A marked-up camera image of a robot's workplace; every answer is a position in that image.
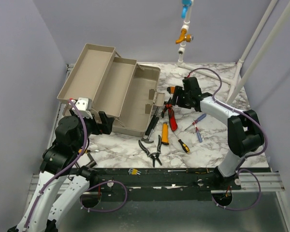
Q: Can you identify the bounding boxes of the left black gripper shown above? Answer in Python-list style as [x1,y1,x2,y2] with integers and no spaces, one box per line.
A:
[72,107,115,151]

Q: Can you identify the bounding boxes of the red black utility knife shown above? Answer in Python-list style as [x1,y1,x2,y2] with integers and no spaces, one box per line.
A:
[168,108,178,132]

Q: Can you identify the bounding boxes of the taupe plastic tool box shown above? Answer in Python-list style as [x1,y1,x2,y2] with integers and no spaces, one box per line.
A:
[57,43,165,137]

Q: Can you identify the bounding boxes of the black handled claw hammer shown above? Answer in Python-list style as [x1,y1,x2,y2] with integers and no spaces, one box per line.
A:
[141,107,160,144]

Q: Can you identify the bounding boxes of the yellow black screwdriver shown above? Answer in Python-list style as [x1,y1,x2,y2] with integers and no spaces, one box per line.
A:
[173,132,190,154]

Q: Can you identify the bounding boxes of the orange black utility knife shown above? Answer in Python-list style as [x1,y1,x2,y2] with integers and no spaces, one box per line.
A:
[161,122,169,145]

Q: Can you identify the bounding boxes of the orange black needle-nose pliers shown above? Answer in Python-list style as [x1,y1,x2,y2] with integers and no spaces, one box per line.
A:
[161,98,174,118]

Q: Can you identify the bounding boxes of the small blue clear screwdriver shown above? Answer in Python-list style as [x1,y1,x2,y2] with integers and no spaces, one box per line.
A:
[195,127,203,143]

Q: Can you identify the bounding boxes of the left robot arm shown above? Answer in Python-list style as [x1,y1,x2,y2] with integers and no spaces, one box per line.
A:
[8,109,114,232]

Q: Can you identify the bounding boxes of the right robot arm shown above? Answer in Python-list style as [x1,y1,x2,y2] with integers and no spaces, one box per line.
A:
[170,77,265,189]

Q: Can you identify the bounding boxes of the black orange hex key set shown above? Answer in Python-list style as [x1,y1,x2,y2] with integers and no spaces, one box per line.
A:
[167,87,175,94]

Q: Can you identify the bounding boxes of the yellow hex key set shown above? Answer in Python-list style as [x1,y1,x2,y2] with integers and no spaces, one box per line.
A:
[128,168,141,175]

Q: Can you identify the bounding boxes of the grey black tin snips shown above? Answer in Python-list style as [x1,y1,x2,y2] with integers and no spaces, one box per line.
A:
[138,134,163,168]

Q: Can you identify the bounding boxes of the orange brass faucet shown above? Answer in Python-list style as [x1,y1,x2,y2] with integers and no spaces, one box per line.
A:
[175,28,194,44]

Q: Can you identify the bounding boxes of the long black screwdriver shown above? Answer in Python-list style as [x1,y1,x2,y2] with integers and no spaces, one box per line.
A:
[167,168,212,174]

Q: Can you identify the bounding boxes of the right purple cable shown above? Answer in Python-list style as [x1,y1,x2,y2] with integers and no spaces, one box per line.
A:
[187,67,268,211]

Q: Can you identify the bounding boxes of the purple cable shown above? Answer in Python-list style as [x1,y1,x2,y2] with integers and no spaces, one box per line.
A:
[23,98,128,232]
[187,67,268,211]

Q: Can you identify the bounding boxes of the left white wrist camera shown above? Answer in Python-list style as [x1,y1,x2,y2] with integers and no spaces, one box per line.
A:
[76,97,93,119]

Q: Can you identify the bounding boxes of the small orange handled screwdriver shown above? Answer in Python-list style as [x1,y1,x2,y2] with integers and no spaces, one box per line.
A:
[84,149,99,154]

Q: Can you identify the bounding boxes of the black metal l bracket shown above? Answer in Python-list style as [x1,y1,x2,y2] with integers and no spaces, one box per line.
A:
[74,153,97,168]

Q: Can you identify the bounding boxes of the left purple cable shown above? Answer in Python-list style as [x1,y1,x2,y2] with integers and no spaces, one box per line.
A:
[23,98,128,232]

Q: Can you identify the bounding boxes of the white pvc pipe frame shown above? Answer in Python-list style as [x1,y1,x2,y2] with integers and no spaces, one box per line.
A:
[177,0,290,107]

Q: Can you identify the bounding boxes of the black mounting rail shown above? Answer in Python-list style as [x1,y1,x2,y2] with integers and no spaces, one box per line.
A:
[67,166,242,201]

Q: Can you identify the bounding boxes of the aluminium extrusion frame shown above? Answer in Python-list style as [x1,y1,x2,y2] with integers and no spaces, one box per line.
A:
[24,64,72,213]

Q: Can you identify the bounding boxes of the blue valve handle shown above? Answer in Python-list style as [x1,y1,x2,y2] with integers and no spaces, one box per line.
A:
[181,0,193,19]

